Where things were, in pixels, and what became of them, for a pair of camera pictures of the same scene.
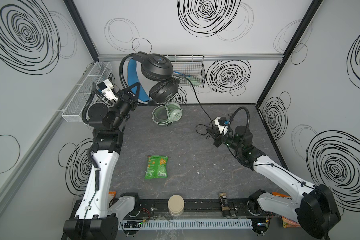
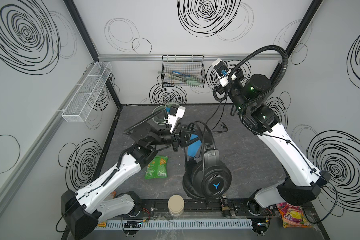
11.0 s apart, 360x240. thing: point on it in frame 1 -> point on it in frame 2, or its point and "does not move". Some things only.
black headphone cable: x=202 y=108 -> x=212 y=130
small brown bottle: x=226 y=209 does not move
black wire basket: x=189 y=69 does not move
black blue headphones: x=153 y=72 -> x=205 y=176
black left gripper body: x=128 y=99 -> x=175 y=140
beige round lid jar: x=176 y=204 does not move
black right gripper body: x=216 y=138 -> x=221 y=89
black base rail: x=194 y=208 does not move
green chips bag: x=157 y=167 does not move
